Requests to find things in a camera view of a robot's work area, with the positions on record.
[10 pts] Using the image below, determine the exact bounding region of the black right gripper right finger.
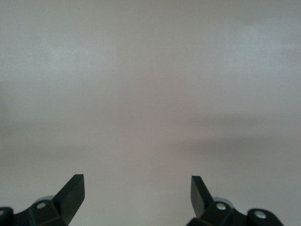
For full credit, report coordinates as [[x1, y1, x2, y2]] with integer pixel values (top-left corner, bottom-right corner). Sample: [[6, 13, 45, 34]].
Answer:
[[187, 175, 282, 226]]

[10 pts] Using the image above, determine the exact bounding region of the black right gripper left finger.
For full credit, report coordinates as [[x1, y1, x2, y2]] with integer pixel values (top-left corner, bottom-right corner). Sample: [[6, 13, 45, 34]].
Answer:
[[0, 174, 85, 226]]

